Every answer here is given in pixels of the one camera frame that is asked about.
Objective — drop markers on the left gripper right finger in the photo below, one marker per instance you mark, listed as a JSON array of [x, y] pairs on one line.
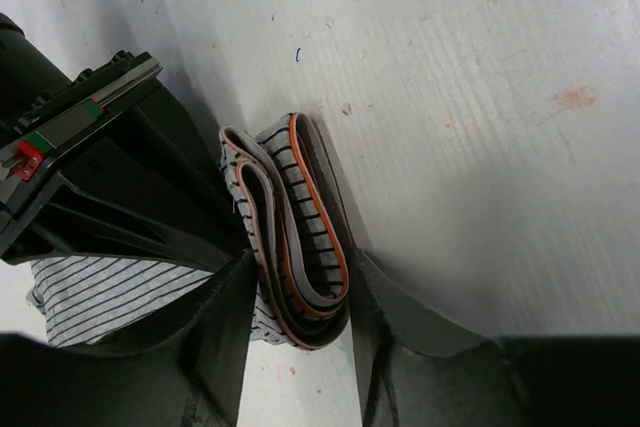
[[415, 367]]

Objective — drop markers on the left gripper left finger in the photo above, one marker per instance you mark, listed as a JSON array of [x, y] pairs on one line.
[[182, 365]]

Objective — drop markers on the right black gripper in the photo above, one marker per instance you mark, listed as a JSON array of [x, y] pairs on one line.
[[146, 187]]

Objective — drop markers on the grey striped underwear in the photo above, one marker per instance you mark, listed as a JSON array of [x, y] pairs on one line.
[[283, 188]]

